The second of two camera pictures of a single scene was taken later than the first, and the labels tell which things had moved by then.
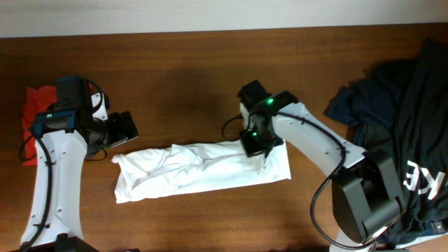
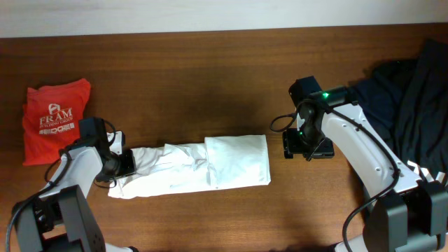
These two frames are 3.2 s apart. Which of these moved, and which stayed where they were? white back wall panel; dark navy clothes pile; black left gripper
Moved: black left gripper
Stayed: white back wall panel; dark navy clothes pile
